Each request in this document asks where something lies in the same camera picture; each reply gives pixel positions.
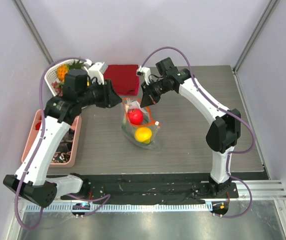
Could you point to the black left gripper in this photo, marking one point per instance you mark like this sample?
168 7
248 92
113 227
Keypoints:
110 98

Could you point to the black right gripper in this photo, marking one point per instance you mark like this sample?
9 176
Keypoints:
149 91

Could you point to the red apple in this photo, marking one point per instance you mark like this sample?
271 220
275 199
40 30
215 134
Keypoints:
135 116

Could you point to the clear zip bag orange zipper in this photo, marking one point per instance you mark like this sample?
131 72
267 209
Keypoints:
148 121

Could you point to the yellow mango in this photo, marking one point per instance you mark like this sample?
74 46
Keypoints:
143 135

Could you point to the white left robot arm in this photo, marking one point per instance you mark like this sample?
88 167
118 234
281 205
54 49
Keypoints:
30 181

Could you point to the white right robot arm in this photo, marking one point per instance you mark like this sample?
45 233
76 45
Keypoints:
224 129

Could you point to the folded red cloth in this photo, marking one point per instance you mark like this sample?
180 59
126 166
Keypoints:
124 79

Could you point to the red grape bunch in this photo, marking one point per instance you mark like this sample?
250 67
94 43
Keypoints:
58 87

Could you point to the toy pineapple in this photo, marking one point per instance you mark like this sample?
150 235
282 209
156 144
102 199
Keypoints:
65 68

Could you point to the white perforated basket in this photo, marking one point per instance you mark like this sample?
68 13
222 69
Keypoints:
51 73

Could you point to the pink divided organizer box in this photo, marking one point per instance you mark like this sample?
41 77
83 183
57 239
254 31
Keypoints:
65 154

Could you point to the red cloth in organizer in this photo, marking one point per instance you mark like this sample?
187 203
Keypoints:
38 125

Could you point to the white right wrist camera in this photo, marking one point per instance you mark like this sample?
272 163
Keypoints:
144 72

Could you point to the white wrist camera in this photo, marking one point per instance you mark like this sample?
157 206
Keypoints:
96 71
144 72

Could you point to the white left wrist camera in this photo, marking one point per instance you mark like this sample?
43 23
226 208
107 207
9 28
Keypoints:
96 71

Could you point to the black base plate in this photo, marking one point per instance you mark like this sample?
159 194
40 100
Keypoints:
150 189

